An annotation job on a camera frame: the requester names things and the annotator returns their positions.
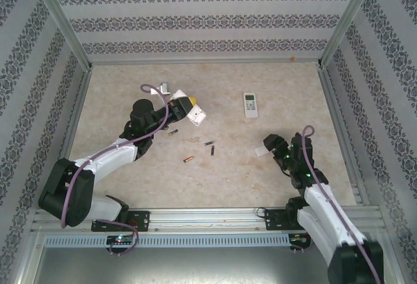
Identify white remote with back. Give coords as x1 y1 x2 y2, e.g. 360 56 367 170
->
171 89 209 128

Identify white remote with display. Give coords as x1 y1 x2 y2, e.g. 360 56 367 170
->
242 91 259 119

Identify grey metal sheet panel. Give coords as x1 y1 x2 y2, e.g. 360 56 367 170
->
31 247 339 284

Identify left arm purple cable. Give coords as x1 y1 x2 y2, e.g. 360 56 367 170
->
61 83 170 258

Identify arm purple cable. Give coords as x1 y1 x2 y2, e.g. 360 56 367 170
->
61 83 170 258
301 124 385 284

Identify thin aluminium wall rail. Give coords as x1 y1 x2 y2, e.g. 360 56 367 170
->
88 61 323 67

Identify aluminium side rail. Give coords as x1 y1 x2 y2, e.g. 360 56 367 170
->
45 67 95 210
317 67 372 206

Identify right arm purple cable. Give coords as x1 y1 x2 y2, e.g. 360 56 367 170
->
301 124 385 284

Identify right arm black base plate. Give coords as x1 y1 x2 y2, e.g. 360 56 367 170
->
264 207 294 232

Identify long aluminium mounting rail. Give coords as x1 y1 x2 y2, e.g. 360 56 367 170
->
31 208 382 233

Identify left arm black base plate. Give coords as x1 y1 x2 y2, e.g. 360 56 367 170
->
91 210 151 233

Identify grey slotted cable duct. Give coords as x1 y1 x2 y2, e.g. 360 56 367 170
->
44 233 291 249

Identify aluminium frame post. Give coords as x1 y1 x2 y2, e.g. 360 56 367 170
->
317 0 382 68
31 0 94 72

